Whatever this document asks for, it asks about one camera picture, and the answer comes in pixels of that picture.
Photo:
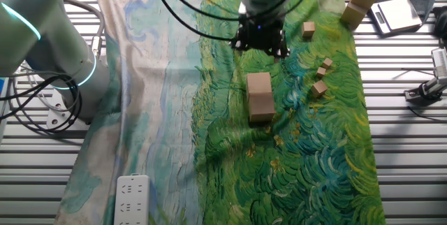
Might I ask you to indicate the grey black camera mount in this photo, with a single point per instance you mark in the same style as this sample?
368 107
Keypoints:
427 88

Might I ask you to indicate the silver ribbed camera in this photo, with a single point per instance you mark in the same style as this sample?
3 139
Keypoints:
440 62

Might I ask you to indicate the tiny wooden cube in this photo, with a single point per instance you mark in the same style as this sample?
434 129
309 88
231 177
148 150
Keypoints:
327 62
321 71

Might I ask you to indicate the dark round object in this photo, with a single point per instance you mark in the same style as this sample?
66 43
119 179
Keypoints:
441 22

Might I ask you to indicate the silver digital scale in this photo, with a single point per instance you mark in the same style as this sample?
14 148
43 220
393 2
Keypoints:
398 13

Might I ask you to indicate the small wooden cube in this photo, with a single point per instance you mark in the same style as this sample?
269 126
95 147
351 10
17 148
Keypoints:
318 88

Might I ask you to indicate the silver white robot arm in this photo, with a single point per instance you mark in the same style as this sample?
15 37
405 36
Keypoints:
52 43

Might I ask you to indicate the green blue painted cloth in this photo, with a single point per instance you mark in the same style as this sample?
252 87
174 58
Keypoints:
279 165

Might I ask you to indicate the white power strip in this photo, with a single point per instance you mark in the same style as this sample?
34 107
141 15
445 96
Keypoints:
132 200

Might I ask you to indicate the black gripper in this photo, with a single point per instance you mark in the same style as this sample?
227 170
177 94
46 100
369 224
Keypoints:
260 33

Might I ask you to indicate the medium wooden cube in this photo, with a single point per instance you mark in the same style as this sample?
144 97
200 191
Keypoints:
308 29

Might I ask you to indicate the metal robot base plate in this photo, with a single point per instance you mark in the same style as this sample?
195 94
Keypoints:
57 115

